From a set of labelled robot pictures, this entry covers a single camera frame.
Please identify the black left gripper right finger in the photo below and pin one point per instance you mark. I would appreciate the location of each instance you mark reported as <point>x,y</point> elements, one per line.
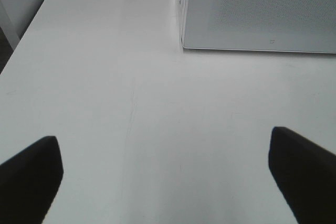
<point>305,174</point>

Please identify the white microwave door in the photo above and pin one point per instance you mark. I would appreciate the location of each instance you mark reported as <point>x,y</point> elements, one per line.
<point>261,25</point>

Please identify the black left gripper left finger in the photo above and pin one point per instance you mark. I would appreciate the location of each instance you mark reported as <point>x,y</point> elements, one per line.
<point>30,181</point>

